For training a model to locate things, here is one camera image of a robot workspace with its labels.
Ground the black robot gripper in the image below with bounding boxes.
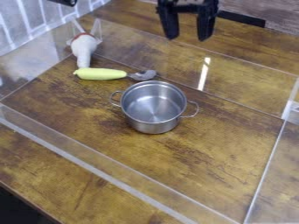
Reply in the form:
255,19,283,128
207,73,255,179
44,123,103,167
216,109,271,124
156,0,219,41

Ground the white plush mushroom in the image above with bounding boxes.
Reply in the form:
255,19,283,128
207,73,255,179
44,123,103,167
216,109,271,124
67,32,99,68

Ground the silver steel pot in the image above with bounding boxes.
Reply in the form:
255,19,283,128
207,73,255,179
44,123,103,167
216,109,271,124
108,80,200,134

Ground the black object at top edge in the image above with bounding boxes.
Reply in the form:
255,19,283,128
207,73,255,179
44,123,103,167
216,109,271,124
48,0,77,7

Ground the green handled spoon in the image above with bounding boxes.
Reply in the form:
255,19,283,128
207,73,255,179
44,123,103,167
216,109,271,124
73,67,156,81

